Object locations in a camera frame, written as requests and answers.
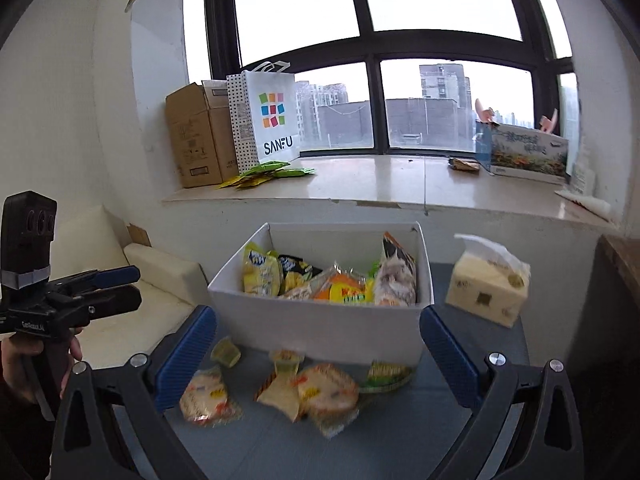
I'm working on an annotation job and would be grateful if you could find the orange snack packet in box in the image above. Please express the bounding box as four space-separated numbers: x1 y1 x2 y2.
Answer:
283 266 373 306

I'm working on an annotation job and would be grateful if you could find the green garlic pea snack bag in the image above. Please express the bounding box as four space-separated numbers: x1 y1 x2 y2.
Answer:
359 361 416 394

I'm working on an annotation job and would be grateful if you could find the white sofa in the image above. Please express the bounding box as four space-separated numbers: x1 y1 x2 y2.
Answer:
51 206 208 370

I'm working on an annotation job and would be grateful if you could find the black window frame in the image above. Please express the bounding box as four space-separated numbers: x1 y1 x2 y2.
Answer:
204 0 575 157

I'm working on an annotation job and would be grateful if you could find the yellow tissue pack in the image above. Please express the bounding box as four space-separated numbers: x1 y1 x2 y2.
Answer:
446 233 530 328

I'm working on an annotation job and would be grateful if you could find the green seaweed snack packet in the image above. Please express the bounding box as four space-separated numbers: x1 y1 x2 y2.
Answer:
368 261 382 278

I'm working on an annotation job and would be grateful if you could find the brown packet on sill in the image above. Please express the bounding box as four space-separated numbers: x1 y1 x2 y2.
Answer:
448 157 480 174

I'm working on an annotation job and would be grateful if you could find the beige triangular snack packet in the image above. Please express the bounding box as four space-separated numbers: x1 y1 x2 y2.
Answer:
255 372 300 422

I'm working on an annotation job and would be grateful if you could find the brown cardboard box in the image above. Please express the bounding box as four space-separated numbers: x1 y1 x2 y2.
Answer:
165 80 240 188

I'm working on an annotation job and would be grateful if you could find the small jelly cup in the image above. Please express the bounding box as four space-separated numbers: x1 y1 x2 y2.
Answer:
210 336 242 368

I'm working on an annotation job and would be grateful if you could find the yellow chips bag in box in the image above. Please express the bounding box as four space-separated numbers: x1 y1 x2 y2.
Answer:
242 242 282 297

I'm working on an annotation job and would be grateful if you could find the cat print snack bag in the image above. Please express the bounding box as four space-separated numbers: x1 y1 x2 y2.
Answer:
373 232 416 307

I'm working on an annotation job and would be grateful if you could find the round rice cracker packet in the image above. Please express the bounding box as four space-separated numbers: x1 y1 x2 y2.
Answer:
290 363 360 439

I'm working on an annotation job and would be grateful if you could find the black yellow snack packet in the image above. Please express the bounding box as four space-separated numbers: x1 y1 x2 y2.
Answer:
277 255 322 294

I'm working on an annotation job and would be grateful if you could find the person's left hand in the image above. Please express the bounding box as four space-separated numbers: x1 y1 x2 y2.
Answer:
1 328 82 403

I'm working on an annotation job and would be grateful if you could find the white rolled paper on sill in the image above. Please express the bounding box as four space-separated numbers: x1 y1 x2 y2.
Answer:
555 190 612 221

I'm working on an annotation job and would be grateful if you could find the green yellow packets pile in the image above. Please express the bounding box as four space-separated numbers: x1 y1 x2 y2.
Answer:
218 162 316 190

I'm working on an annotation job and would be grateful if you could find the printed gift box on sill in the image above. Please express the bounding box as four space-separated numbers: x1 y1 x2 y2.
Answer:
474 122 568 185

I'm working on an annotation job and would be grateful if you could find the white SANFU shopping bag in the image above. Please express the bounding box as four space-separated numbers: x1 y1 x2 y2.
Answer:
226 61 300 172

